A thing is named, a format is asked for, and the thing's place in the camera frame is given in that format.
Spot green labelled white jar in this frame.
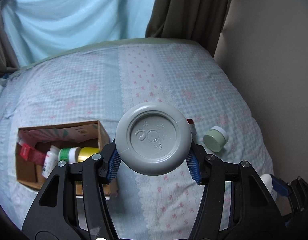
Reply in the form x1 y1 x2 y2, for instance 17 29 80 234
58 147 81 164

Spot small white jar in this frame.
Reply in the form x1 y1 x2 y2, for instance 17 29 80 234
260 173 277 200

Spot red lidded silver jar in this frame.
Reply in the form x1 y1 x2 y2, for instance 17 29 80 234
187 119 197 136

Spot open cardboard box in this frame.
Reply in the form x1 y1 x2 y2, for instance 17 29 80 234
15 120 110 190

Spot pale green cream jar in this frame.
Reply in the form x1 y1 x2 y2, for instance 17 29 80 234
203 126 229 153

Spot red Marubi carton box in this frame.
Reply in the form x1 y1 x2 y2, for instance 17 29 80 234
19 144 46 166

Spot light blue curtain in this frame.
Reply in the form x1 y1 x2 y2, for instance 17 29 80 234
1 0 154 67

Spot yellow packing tape roll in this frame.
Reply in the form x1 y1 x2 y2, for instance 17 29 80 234
77 147 100 163

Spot grey white round jar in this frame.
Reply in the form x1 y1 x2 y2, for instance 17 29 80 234
115 102 192 176

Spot white pill bottle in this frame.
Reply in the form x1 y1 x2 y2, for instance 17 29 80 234
42 145 60 179

